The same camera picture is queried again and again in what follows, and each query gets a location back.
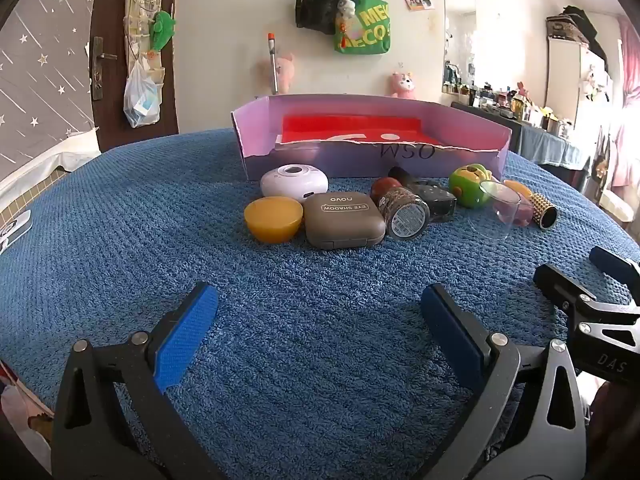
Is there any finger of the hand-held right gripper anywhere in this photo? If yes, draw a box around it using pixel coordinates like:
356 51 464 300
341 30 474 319
589 246 640 286
532 262 640 330

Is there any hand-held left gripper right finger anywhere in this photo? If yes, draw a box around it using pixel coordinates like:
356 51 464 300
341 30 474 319
420 283 588 480

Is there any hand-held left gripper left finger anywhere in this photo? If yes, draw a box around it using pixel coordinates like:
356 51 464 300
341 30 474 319
51 281 226 480

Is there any gold studded tube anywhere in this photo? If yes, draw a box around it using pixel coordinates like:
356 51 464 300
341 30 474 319
527 191 559 231

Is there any glitter nail polish bottle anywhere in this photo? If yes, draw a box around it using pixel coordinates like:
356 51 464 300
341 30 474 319
370 177 431 241

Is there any green toy figure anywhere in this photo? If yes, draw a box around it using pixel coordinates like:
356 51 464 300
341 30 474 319
448 163 493 209

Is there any black nail polish bottle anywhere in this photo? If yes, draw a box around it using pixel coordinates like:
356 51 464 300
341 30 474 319
388 166 457 223

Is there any large orange round container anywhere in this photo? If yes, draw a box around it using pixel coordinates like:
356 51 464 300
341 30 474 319
244 196 305 243

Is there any grey eye shadow case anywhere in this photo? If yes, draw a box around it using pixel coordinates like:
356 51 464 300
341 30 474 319
302 191 387 250

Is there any white round mini camera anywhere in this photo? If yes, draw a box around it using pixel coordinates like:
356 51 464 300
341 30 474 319
260 164 330 199

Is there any purple cardboard box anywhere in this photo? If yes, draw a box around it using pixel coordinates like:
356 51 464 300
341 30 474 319
231 94 513 182

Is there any blue textured blanket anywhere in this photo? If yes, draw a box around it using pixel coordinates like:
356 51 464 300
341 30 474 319
0 127 640 480

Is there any table with dark cloth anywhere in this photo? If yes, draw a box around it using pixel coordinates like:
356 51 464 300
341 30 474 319
450 101 593 193

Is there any printed cloth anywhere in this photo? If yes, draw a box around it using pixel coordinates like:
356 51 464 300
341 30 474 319
0 360 56 461

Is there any row of cosmetic bottles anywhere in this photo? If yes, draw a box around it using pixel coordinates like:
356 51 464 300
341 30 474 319
442 62 576 136

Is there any white wardrobe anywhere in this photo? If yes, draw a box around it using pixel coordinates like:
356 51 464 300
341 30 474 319
545 35 613 136

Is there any white flat object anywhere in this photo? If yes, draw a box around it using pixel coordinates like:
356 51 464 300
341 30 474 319
0 210 32 253

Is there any white plastic sheet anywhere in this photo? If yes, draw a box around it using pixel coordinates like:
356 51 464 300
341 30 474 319
0 127 101 211

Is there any red paper sheet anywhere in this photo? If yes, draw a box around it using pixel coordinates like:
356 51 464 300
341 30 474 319
274 114 453 147

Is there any clear plastic bag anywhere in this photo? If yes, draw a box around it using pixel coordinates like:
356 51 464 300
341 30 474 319
123 62 162 129

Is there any brown wooden door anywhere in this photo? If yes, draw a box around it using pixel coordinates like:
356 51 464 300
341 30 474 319
90 0 181 153

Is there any patterned storage box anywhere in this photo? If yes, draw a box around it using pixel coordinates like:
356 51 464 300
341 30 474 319
545 14 591 43

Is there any black bag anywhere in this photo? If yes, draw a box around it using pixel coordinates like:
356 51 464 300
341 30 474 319
562 5 606 61

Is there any bright pink plush toy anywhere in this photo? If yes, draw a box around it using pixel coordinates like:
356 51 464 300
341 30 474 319
390 71 417 101

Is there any pale pink plush toy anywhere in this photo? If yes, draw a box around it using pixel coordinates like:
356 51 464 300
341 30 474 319
256 52 297 95

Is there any green plush toy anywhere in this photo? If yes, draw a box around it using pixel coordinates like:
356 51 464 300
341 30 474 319
149 10 177 52

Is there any green tote bag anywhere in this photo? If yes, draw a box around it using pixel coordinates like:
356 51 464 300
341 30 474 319
334 0 392 56

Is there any beige hanging organizer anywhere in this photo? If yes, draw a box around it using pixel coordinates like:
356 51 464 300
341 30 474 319
122 0 166 111

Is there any black backpack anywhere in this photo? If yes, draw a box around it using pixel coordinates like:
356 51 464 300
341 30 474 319
295 0 346 36

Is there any frameless wall mirror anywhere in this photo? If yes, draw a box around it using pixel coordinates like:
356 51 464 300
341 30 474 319
441 0 478 96

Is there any brass door handle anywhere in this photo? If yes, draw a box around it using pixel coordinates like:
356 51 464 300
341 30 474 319
91 36 118 102

